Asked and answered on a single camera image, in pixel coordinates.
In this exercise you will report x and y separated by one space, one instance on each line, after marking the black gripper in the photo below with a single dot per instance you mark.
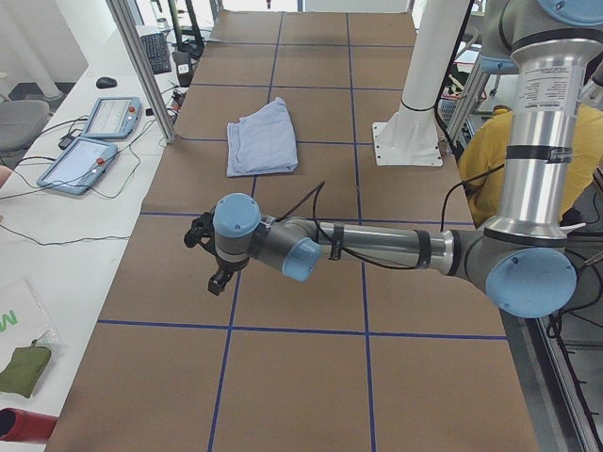
225 266

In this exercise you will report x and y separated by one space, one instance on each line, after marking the blue striped button shirt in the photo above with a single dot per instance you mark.
262 143

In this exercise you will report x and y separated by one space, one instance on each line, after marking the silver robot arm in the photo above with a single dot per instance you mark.
517 257
436 43

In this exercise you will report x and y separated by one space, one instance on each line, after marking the lower grey teach pendant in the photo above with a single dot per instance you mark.
79 166

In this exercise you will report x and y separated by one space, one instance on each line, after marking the grey teach pendant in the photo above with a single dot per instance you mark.
79 166
112 118

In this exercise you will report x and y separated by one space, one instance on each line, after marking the upper grey teach pendant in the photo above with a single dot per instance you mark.
112 118

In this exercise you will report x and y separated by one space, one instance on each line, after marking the black computer mouse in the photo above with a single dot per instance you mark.
106 82

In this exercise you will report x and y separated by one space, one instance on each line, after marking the black keyboard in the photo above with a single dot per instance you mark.
156 50

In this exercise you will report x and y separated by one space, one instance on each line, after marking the red cylinder object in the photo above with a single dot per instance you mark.
22 426

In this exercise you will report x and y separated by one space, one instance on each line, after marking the grey office chair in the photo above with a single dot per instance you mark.
21 123

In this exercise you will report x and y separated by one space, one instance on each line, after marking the person in yellow shirt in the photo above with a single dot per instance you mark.
505 180

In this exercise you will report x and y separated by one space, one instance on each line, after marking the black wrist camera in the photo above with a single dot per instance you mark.
201 232

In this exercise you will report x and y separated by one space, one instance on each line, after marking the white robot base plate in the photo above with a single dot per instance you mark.
406 148

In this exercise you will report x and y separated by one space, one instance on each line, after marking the grey aluminium frame post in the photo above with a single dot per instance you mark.
124 21

